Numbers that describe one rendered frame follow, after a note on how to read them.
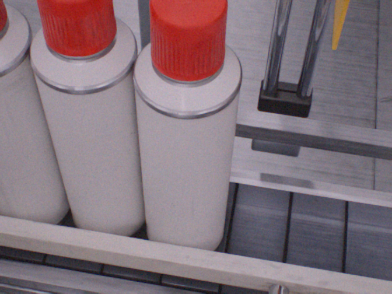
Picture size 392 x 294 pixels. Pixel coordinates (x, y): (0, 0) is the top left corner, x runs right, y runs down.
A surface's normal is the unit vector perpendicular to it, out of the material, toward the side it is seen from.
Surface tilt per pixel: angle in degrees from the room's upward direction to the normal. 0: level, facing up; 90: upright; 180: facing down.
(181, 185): 90
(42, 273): 0
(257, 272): 0
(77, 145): 90
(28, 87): 90
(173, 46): 90
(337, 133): 0
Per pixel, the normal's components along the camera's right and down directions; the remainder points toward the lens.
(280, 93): 0.02, -0.57
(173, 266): -0.17, 0.80
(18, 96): 0.72, 0.58
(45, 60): -0.50, -0.09
